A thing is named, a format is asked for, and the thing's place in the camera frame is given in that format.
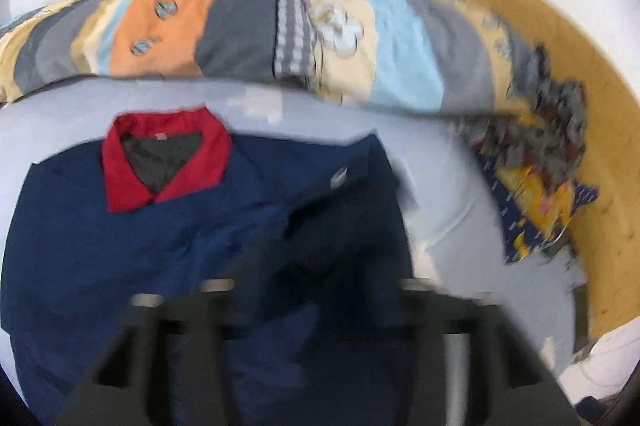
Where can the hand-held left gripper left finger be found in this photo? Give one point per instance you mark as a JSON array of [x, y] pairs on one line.
[[216, 306]]

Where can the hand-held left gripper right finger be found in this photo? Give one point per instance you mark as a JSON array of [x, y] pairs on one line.
[[420, 306]]

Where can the navy jacket with red collar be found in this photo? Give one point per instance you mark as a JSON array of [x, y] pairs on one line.
[[150, 246]]

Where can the light blue bed sheet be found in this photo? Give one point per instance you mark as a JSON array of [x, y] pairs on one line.
[[450, 186]]

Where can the dark printed cloth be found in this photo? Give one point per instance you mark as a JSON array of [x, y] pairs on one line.
[[535, 186]]

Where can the white cloth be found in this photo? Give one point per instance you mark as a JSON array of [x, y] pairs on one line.
[[605, 366]]

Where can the patchwork quilt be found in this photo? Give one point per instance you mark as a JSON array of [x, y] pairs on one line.
[[240, 31]]

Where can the wooden bed board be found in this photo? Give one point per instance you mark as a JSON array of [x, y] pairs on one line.
[[575, 56]]

